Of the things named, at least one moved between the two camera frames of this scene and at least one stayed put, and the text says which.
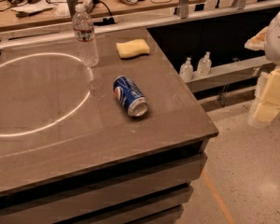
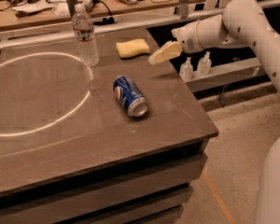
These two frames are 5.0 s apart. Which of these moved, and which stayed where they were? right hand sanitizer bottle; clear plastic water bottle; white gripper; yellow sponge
Moved: white gripper
Stayed: clear plastic water bottle; right hand sanitizer bottle; yellow sponge
